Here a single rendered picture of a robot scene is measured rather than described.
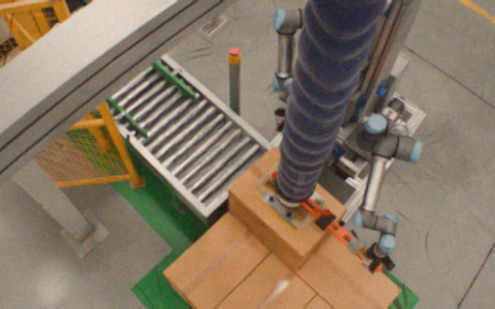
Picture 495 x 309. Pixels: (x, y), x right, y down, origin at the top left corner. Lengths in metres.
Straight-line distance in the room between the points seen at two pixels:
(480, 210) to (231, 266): 2.24
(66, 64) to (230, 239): 2.56
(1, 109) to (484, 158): 4.22
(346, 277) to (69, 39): 2.69
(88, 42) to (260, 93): 3.64
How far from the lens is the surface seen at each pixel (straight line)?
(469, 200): 4.30
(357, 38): 1.44
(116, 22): 0.74
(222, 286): 3.09
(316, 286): 3.13
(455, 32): 5.31
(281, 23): 2.64
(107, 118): 3.03
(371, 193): 2.37
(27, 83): 0.71
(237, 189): 2.84
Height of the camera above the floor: 3.58
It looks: 64 degrees down
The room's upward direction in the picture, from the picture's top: 2 degrees clockwise
